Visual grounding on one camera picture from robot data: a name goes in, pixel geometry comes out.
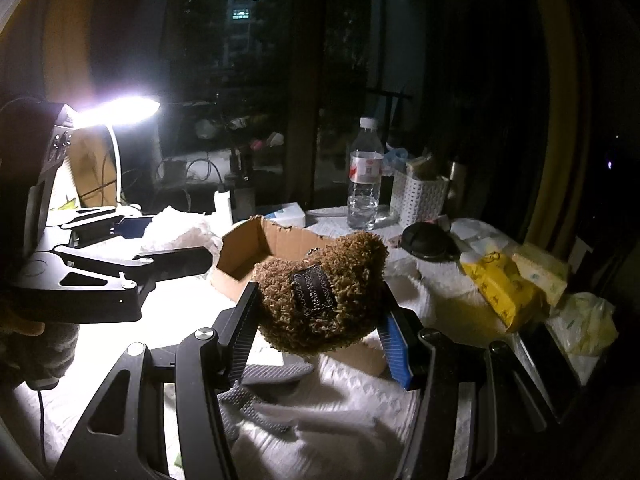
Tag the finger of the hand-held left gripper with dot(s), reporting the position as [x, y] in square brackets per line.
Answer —
[136, 226]
[130, 272]

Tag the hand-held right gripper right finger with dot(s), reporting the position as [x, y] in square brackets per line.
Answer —
[396, 355]

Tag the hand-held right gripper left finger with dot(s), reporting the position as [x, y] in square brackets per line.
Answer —
[244, 327]

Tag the brown fuzzy pouch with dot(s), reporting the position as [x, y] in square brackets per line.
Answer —
[325, 290]

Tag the person's left hand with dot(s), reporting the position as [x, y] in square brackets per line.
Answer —
[22, 329]

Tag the crumpled white plastic bag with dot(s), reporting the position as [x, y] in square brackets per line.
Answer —
[175, 232]

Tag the brown cardboard sheet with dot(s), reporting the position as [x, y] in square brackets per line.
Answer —
[92, 170]

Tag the grey cloth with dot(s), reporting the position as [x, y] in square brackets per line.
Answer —
[270, 385]

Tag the open cardboard box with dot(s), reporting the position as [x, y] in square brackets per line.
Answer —
[245, 255]

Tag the white knit blanket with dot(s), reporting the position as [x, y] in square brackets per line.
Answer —
[340, 425]

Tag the white desk lamp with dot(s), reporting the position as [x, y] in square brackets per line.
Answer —
[117, 109]

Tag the black round case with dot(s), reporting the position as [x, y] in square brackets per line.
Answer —
[430, 242]

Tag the white tissue box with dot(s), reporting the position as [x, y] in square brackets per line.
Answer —
[289, 215]

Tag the white printed paper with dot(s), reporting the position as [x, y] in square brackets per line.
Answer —
[327, 225]

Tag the white perforated basket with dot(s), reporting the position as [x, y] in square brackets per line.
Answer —
[417, 200]

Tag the pale yellow tissue packet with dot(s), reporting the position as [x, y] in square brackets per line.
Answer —
[545, 270]

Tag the clear plastic water bottle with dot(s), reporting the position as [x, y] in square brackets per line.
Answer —
[365, 180]

